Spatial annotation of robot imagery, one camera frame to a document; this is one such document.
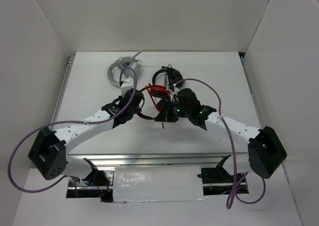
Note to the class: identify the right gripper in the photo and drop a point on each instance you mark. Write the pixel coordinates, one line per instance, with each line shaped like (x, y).
(165, 115)

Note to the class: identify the aluminium rail frame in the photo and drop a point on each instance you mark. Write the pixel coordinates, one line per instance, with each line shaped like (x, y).
(181, 131)

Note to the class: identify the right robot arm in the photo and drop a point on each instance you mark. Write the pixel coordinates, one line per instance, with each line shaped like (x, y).
(265, 151)

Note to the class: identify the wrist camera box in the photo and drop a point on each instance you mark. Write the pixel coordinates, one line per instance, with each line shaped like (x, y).
(173, 93)
(126, 85)

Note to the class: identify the red and black headphones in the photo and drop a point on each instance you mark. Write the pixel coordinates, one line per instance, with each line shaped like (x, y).
(158, 94)

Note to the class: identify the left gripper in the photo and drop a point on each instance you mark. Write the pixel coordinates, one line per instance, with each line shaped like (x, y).
(137, 110)

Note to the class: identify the white cover plate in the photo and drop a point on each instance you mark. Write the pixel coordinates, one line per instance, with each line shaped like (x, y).
(157, 184)

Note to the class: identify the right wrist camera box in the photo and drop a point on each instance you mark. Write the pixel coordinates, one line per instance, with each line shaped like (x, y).
(173, 93)

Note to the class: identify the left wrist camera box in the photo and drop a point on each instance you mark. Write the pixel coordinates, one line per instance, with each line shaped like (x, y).
(126, 85)

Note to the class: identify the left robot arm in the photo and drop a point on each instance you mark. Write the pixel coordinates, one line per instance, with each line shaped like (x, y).
(50, 150)

